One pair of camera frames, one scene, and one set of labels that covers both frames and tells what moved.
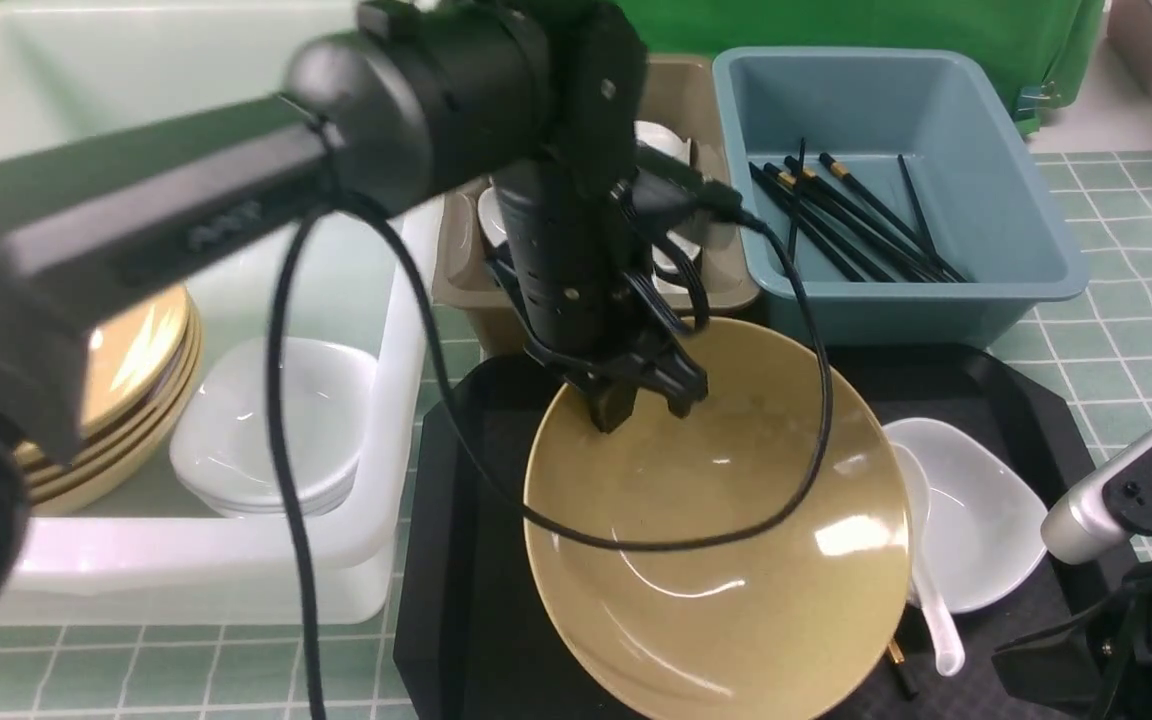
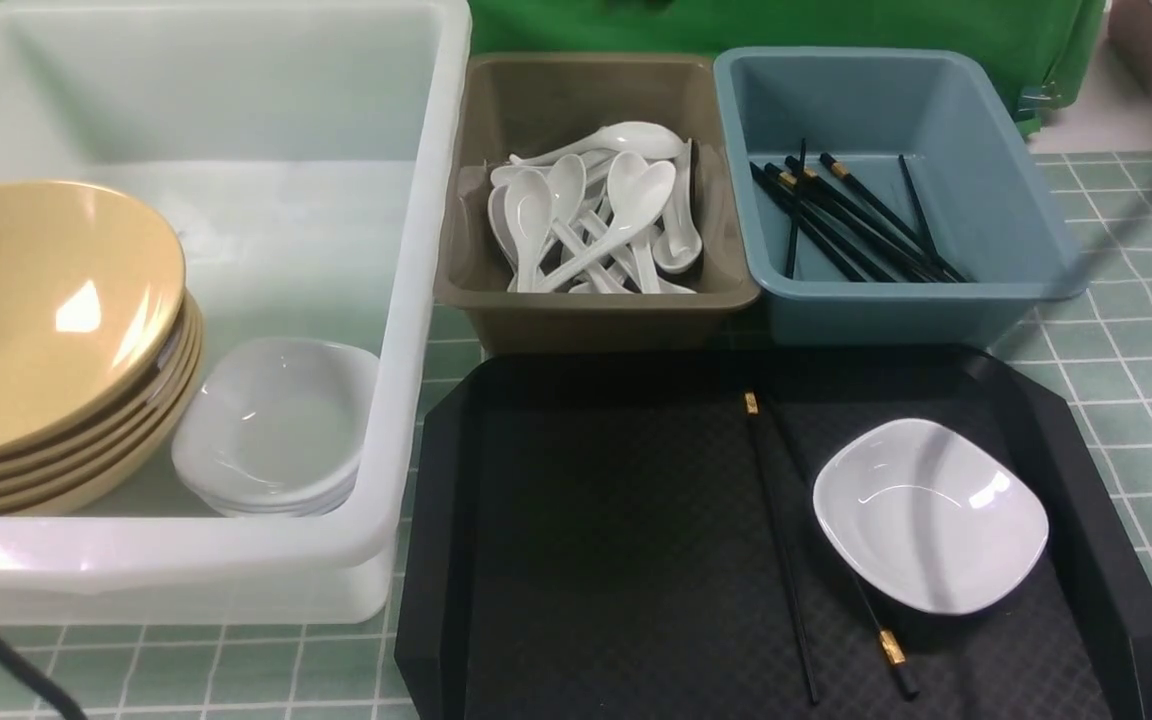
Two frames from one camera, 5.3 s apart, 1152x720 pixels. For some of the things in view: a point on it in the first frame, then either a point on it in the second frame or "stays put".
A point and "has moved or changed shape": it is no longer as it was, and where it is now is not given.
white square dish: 984,523 stays put
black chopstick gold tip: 920,240 stays put
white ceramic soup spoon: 947,650 has moved or changed shape
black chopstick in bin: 805,223 stays put
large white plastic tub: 361,280 stays put
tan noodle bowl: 795,621 has moved or changed shape
